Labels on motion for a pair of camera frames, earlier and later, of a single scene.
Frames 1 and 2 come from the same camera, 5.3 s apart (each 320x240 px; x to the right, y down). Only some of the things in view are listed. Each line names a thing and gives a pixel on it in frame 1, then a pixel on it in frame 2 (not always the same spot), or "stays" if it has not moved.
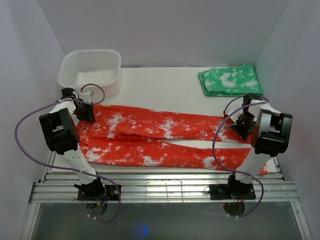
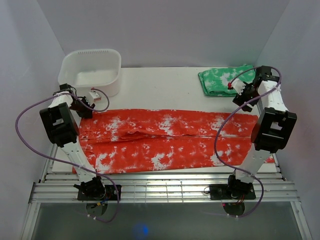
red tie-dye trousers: x=131 y=137 stays
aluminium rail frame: x=59 y=188 stays
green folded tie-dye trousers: x=231 y=81 stays
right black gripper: x=237 y=128 → x=240 y=100
